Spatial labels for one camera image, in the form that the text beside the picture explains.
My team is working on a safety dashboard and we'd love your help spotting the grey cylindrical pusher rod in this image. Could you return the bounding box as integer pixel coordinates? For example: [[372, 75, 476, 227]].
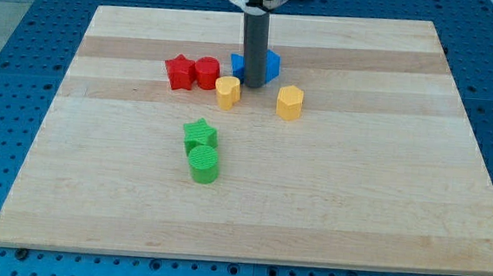
[[243, 12, 270, 89]]

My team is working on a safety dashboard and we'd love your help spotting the yellow hexagon block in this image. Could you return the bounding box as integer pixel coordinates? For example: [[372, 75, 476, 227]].
[[276, 85, 305, 121]]

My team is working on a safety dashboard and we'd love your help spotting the yellow heart block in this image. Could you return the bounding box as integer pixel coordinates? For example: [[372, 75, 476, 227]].
[[215, 76, 241, 110]]

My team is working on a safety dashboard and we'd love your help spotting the blue block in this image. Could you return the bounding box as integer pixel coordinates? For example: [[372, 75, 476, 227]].
[[230, 50, 281, 83]]

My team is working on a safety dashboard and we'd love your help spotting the red cylinder block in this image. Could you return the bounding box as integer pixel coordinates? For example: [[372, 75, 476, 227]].
[[194, 56, 220, 90]]

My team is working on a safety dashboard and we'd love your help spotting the red star block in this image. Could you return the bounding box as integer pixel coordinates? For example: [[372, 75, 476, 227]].
[[165, 54, 196, 90]]

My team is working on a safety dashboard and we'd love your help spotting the green star block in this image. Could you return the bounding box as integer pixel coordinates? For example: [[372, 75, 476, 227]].
[[183, 118, 219, 154]]

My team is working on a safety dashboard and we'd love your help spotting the green cylinder block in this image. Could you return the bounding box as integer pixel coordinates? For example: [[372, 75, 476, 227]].
[[187, 145, 219, 184]]

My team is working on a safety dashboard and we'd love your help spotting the wooden board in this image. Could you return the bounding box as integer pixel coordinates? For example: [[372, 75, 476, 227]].
[[0, 5, 493, 276]]

